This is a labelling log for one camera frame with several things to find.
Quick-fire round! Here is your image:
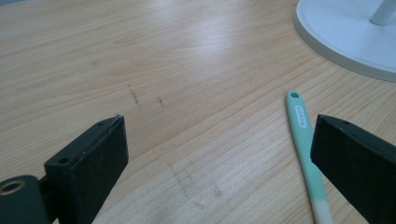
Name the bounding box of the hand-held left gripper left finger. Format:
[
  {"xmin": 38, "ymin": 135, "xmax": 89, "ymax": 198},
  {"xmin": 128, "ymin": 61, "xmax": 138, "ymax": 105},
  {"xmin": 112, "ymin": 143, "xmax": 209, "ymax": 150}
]
[{"xmin": 43, "ymin": 114, "xmax": 130, "ymax": 224}]

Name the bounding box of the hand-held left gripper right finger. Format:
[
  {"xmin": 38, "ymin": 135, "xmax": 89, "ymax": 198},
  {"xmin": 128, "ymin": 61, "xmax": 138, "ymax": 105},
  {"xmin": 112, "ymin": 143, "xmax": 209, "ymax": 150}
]
[{"xmin": 309, "ymin": 114, "xmax": 396, "ymax": 224}]

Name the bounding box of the mint green toothbrush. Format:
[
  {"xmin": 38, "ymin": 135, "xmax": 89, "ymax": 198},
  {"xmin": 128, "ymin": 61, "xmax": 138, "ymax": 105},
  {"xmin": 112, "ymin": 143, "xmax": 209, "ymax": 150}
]
[{"xmin": 285, "ymin": 90, "xmax": 334, "ymax": 224}]

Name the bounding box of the white round stand base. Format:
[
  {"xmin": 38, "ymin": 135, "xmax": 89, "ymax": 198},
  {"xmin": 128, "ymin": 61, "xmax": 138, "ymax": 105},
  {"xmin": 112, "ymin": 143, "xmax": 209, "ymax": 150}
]
[{"xmin": 292, "ymin": 0, "xmax": 396, "ymax": 83}]

